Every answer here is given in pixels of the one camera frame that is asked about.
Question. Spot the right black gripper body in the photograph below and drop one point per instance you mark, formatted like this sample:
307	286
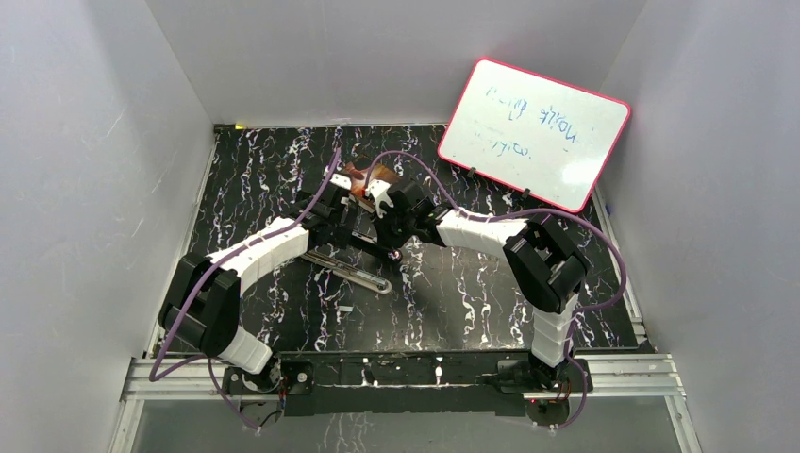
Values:
394	227

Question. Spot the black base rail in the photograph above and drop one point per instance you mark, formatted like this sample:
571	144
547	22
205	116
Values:
506	382

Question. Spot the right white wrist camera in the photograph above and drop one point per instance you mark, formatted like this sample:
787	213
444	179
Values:
378	191

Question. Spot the pink framed whiteboard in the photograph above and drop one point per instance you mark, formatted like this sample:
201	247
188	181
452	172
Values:
532	133

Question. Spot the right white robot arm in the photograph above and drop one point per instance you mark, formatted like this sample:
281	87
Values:
549	269

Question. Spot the dark paperback book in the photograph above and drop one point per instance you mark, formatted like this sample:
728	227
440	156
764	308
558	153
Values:
358	176

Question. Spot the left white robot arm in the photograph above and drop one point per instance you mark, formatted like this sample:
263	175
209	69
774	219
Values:
202	305

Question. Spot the black stapler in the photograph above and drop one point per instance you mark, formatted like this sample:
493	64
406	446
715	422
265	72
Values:
370	246

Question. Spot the beige stapler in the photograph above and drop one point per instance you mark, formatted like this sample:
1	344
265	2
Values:
377	284

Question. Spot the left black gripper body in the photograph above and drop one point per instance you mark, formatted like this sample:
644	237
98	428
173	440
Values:
340	234

